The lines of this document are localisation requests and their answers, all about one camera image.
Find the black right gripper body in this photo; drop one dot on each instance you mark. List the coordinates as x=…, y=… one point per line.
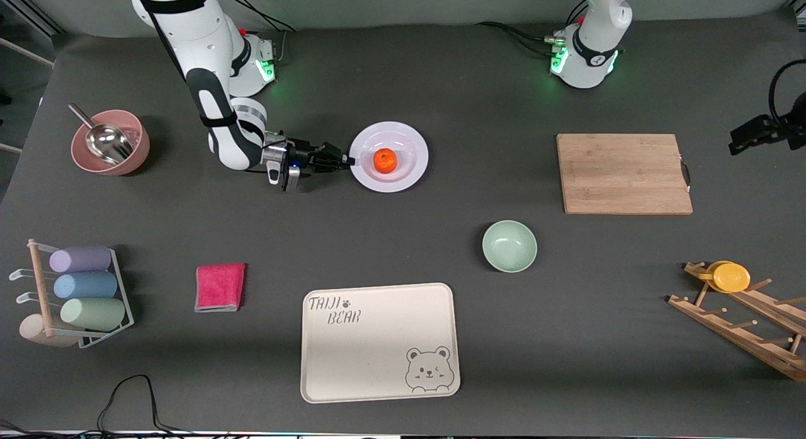
x=306, y=156

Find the orange fruit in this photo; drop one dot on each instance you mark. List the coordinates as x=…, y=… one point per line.
x=385, y=161

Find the white round plate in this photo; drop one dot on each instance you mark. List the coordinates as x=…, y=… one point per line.
x=409, y=174

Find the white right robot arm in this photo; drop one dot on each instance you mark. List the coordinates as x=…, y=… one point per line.
x=208, y=29

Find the yellow cup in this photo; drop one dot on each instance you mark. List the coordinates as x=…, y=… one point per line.
x=730, y=278

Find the pink folded cloth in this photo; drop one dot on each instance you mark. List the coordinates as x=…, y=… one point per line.
x=220, y=288

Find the wooden cutting board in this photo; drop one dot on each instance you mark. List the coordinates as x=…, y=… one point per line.
x=598, y=187

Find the pink bowl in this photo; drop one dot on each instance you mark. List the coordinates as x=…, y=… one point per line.
x=140, y=150

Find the cream bear print tray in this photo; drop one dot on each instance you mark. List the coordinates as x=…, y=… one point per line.
x=378, y=344

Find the wooden peg drying rack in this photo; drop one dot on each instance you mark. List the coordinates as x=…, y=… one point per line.
x=737, y=335

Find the pale green bowl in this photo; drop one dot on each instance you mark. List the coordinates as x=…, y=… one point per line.
x=509, y=246

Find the metal scoop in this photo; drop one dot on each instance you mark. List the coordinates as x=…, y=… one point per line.
x=110, y=143

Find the purple cup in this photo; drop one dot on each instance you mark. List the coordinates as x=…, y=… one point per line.
x=82, y=259

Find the blue cup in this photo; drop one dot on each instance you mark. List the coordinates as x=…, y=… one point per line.
x=85, y=286

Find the green cup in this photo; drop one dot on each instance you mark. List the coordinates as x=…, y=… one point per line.
x=94, y=313

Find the beige cup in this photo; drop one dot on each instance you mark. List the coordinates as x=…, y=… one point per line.
x=31, y=330

